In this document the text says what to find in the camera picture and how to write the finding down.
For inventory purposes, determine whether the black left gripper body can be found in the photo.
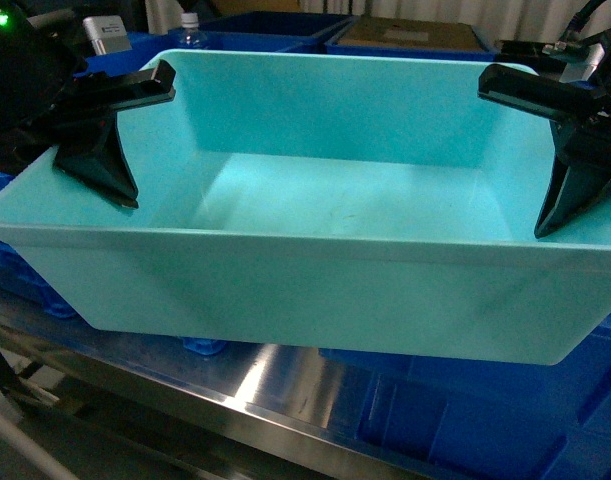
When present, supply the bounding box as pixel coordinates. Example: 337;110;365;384
14;72;125;160

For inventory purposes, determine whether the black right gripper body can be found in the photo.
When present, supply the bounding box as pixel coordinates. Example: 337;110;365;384
552;74;611;175

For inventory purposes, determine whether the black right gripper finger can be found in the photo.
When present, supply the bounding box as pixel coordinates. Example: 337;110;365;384
534;159;611;238
478;64;610;118

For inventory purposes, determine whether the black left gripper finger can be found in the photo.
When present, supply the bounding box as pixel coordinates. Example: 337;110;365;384
74;60;176;110
54;114;139;209

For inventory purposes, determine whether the turquoise plastic bin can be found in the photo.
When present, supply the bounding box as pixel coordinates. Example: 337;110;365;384
0;50;611;365

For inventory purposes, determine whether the clear water bottle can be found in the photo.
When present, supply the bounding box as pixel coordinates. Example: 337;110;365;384
175;12;209;50

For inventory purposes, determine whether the brown cardboard sheet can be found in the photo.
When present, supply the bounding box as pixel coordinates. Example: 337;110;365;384
336;17;488;53

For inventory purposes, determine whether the blue crate with cardboard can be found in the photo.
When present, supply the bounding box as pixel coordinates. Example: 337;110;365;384
325;16;496;62

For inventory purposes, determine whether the large blue crate below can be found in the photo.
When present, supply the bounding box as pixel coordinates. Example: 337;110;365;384
323;313;611;479

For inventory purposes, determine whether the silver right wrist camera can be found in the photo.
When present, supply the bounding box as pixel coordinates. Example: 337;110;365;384
542;40;606;83

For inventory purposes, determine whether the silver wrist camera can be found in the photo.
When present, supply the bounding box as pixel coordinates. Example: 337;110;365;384
542;40;606;83
82;15;131;56

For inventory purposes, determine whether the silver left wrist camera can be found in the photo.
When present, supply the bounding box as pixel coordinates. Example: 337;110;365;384
82;15;131;56

